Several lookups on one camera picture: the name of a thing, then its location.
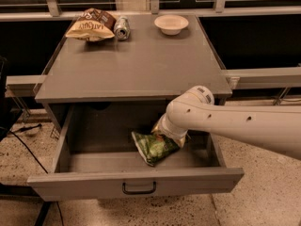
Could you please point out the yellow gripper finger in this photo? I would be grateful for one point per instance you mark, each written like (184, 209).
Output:
(155, 131)
(180, 141)

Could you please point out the green jalapeno chip bag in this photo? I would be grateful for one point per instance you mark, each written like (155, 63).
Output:
(151, 150)

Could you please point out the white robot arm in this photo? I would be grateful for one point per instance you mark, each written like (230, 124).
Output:
(273, 128)

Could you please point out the grey open top drawer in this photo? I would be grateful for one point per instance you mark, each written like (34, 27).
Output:
(96, 154)

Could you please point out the grey cabinet with counter top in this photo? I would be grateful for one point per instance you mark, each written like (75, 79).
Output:
(148, 65)

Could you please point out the brown chip bag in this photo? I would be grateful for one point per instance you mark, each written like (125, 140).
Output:
(93, 25)

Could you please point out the white bowl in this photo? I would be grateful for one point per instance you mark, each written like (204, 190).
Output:
(171, 24)

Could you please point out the silver soda can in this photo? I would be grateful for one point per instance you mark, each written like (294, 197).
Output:
(122, 28)

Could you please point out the black object at left edge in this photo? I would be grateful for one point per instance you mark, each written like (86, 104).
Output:
(9, 113)

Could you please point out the grey metal window railing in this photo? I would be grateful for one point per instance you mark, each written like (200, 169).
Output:
(38, 10)

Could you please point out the black drawer handle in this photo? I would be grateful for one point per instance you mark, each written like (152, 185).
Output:
(133, 190)

